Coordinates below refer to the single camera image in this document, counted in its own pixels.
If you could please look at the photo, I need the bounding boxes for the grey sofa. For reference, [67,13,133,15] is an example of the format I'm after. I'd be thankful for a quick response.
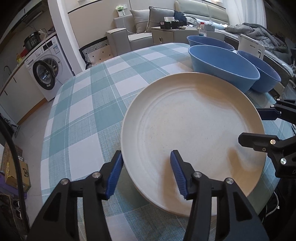
[106,1,229,56]

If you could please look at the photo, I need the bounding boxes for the cardboard box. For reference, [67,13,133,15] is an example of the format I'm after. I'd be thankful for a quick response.
[1,143,31,193]

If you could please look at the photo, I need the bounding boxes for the grey jacket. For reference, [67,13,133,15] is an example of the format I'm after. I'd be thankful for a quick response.
[225,23,288,54]

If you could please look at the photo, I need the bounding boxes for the beige side cabinet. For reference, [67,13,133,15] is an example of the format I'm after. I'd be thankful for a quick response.
[151,26,225,46]

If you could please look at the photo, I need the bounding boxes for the white washing machine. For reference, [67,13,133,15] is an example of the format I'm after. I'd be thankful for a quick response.
[25,35,74,101]

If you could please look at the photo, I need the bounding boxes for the white kitchen counter cabinet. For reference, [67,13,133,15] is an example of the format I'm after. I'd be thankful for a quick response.
[1,64,47,124]

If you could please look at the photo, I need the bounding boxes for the black pressure cooker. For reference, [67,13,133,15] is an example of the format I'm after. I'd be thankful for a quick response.
[23,31,47,51]

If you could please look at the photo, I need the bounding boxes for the clear water bottle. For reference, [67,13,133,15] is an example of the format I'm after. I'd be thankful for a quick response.
[198,22,207,37]

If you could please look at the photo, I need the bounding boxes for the patterned folding chair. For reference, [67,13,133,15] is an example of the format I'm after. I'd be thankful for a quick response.
[79,37,113,69]

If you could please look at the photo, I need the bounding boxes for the far blue bowl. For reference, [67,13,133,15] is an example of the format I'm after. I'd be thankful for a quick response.
[187,35,235,51]

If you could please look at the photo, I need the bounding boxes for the right blue bowl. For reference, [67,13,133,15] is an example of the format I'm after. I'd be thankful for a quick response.
[237,50,281,93]

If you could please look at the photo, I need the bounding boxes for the large cream plate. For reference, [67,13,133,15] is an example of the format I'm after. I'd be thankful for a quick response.
[121,72,266,216]

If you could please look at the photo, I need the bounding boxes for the large blue bowl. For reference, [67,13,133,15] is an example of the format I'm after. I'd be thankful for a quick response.
[188,45,260,93]

